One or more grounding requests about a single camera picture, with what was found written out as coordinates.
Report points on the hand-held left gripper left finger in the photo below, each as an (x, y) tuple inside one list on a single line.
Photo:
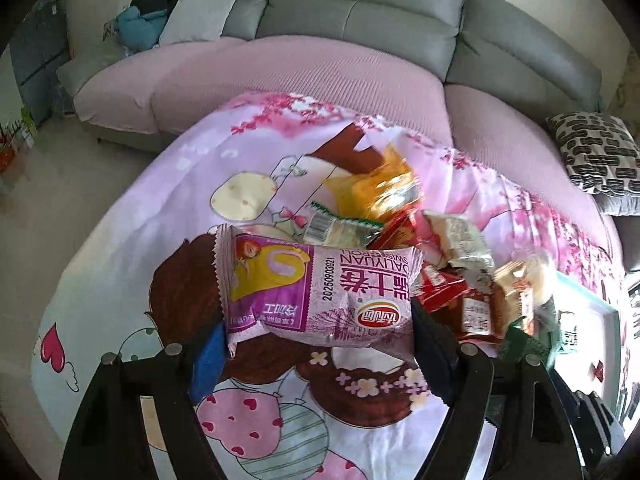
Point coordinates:
[(210, 366)]

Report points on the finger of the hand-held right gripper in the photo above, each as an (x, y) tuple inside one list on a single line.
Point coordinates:
[(597, 425)]

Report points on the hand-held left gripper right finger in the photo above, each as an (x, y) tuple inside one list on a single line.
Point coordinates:
[(434, 360)]

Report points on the large red snack packet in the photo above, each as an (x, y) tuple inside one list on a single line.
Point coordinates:
[(450, 305)]

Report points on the white tray with teal rim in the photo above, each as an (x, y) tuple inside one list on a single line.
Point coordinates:
[(590, 330)]

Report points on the purple cake roll packet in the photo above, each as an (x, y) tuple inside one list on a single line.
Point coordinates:
[(310, 290)]

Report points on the small red snack packet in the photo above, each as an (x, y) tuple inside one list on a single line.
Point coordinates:
[(400, 232)]

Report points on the dark green snack packet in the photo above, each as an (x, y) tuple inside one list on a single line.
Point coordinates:
[(522, 347)]

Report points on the clear packet of yellow cake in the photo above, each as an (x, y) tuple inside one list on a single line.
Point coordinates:
[(522, 285)]

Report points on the beige snack packet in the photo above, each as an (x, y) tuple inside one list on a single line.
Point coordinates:
[(462, 245)]

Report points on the green and white snack packet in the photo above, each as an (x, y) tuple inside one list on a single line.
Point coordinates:
[(340, 227)]

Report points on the printed pink cartoon blanket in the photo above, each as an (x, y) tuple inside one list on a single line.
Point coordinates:
[(165, 200)]

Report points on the yellow snack packet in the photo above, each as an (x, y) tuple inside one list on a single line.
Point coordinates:
[(375, 192)]

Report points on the black and white patterned pillow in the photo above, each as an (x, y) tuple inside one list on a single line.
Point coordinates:
[(595, 152)]

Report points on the pink sofa cover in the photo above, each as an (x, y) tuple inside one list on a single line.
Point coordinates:
[(310, 70)]

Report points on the blue clothing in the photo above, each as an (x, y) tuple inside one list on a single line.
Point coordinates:
[(137, 30)]

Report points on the grey sofa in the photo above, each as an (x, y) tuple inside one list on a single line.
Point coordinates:
[(390, 15)]

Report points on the dark blue cabinet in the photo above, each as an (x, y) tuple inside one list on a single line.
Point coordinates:
[(40, 55)]

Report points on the plain grey pillow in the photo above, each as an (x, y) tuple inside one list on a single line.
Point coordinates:
[(205, 10)]

